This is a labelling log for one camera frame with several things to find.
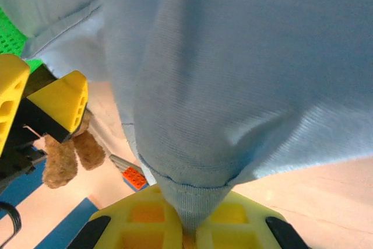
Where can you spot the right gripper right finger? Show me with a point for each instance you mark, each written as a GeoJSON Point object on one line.
{"type": "Point", "coordinates": [242, 222]}

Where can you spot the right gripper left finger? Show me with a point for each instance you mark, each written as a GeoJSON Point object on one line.
{"type": "Point", "coordinates": [137, 220]}

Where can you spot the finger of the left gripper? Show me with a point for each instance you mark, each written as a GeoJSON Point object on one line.
{"type": "Point", "coordinates": [67, 97]}
{"type": "Point", "coordinates": [11, 91]}

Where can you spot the green plastic basket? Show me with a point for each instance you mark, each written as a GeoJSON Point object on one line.
{"type": "Point", "coordinates": [10, 39]}

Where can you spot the light blue long sleeve shirt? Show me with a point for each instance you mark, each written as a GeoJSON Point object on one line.
{"type": "Point", "coordinates": [218, 71]}

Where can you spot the blue orange toy block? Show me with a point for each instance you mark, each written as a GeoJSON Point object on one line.
{"type": "Point", "coordinates": [134, 176]}

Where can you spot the brown teddy bear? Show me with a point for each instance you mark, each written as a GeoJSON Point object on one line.
{"type": "Point", "coordinates": [61, 161]}

